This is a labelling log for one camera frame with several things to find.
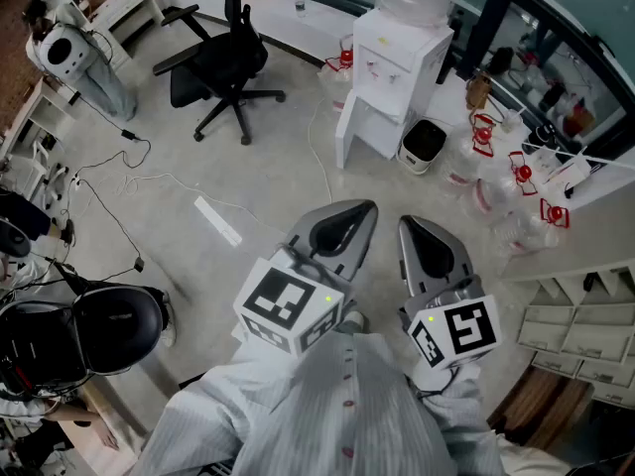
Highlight white low shelf table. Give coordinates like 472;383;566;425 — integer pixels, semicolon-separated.
0;77;83;166

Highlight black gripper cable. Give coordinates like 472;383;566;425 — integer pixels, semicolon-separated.
415;367;460;400

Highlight thin white cable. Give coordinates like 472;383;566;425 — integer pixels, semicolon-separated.
116;170;279;233

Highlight black equipment pack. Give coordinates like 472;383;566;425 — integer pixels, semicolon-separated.
0;298;95;401

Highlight white cubby shelf unit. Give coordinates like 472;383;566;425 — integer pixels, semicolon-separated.
500;260;635;409

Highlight white tall shelf unit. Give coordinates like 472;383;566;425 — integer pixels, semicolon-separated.
25;0;165;63

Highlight person's left forearm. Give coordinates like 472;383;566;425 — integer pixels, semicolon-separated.
129;332;299;476

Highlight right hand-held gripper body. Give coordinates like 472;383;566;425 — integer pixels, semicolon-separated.
398;214;503;371

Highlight white water dispenser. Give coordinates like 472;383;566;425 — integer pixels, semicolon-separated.
335;7;455;171

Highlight clear plastic cup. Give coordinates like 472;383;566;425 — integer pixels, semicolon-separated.
499;108;523;134

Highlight black office chair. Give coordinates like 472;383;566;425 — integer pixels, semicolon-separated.
152;0;288;147

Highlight white round-window backpack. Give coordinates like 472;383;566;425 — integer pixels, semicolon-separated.
38;23;96;79

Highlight person's striped white coat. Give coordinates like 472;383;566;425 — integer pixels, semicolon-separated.
129;314;507;476

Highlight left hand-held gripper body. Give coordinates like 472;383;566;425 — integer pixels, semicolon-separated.
232;198;379;358

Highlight clear empty jug red cap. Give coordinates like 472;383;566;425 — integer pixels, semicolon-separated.
317;35;356;114
494;197;572;260
469;150;540;217
440;113;497;187

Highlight brown paper bag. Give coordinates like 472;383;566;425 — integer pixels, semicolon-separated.
464;73;493;112

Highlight person's right forearm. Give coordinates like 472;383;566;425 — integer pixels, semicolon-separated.
409;359;505;476

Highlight white mesh office chair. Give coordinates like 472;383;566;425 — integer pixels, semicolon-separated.
27;136;71;212

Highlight black cable with adapter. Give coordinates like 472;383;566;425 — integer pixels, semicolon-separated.
73;178;147;274
49;74;153;171

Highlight black round chair back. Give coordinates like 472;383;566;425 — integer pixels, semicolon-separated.
71;285;168;377

